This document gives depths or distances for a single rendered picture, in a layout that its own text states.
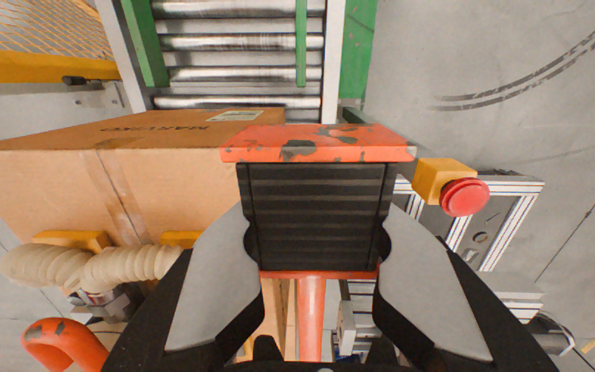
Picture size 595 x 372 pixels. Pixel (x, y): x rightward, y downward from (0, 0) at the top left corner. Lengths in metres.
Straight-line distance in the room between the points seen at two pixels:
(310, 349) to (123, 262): 0.22
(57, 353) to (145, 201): 0.18
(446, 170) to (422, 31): 1.12
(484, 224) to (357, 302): 1.24
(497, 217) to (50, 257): 1.89
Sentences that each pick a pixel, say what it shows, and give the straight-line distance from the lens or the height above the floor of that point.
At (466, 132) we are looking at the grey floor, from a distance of 1.69.
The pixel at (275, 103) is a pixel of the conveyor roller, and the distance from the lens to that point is 0.79.
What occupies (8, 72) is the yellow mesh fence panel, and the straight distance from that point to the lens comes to 0.81.
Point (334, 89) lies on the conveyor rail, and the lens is 0.74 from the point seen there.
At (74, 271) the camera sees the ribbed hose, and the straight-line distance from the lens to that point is 0.36.
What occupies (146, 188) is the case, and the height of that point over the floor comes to 1.09.
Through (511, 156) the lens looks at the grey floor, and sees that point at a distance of 1.94.
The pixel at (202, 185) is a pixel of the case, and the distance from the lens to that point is 0.30.
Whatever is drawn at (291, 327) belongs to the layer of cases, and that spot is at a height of 0.54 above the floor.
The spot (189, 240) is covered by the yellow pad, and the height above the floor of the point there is 1.10.
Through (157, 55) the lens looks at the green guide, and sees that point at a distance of 0.87.
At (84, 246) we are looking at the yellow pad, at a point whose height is 1.11.
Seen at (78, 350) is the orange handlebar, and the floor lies 1.22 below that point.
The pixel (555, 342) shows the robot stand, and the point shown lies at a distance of 1.04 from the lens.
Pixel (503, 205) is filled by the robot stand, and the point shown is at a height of 0.21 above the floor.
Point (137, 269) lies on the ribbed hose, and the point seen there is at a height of 1.17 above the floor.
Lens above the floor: 1.33
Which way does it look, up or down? 63 degrees down
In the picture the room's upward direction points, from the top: 176 degrees counter-clockwise
